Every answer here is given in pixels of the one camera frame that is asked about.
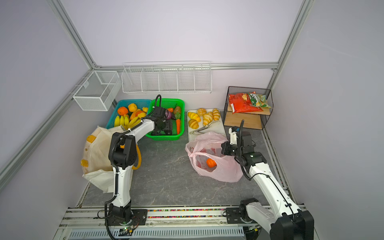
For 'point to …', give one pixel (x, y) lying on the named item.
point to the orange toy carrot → (178, 126)
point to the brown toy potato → (177, 109)
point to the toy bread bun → (201, 111)
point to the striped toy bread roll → (193, 124)
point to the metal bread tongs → (199, 131)
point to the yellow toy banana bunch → (125, 122)
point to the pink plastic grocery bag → (208, 145)
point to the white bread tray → (217, 127)
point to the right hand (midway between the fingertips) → (222, 145)
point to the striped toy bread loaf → (194, 116)
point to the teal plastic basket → (140, 104)
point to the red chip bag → (241, 102)
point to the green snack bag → (258, 100)
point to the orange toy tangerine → (122, 110)
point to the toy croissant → (207, 118)
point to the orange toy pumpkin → (211, 163)
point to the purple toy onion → (168, 114)
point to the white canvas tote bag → (96, 162)
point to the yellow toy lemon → (142, 115)
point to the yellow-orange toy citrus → (132, 107)
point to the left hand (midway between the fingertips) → (168, 126)
